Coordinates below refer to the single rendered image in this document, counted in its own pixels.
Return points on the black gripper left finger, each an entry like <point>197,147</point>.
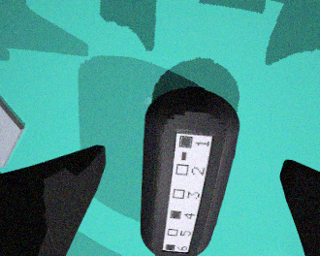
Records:
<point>42,206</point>

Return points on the dark grey controller unit with rocker switches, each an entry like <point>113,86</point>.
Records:
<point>190,136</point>

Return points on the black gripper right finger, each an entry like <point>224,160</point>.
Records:
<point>301,187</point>

